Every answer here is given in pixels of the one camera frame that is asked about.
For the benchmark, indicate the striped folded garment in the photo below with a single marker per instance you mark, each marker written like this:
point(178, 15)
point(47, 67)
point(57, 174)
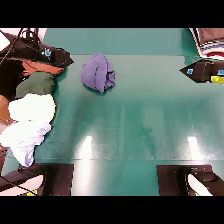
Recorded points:
point(211, 46)

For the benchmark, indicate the white garment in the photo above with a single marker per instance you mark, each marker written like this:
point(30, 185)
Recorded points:
point(31, 108)

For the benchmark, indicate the purple shirt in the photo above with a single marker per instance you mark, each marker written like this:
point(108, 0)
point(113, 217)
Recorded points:
point(98, 73)

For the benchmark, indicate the black garment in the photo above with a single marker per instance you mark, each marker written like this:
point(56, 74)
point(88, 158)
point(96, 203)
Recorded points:
point(10, 78)

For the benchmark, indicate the orange garment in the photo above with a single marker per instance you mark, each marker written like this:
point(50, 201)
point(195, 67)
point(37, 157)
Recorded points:
point(40, 68)

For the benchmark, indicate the pale lavender garment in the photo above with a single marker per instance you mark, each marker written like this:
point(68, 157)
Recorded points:
point(23, 138)

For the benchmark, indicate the dark green garment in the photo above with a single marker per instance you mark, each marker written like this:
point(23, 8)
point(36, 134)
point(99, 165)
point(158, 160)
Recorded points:
point(36, 84)

